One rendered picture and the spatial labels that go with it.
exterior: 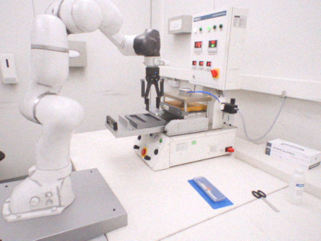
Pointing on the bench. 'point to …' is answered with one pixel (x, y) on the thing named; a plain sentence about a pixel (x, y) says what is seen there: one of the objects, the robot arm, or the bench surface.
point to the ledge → (280, 168)
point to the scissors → (263, 198)
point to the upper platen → (195, 107)
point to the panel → (150, 147)
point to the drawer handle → (112, 122)
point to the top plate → (188, 95)
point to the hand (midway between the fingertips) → (152, 104)
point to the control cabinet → (218, 55)
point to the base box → (195, 147)
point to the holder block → (145, 120)
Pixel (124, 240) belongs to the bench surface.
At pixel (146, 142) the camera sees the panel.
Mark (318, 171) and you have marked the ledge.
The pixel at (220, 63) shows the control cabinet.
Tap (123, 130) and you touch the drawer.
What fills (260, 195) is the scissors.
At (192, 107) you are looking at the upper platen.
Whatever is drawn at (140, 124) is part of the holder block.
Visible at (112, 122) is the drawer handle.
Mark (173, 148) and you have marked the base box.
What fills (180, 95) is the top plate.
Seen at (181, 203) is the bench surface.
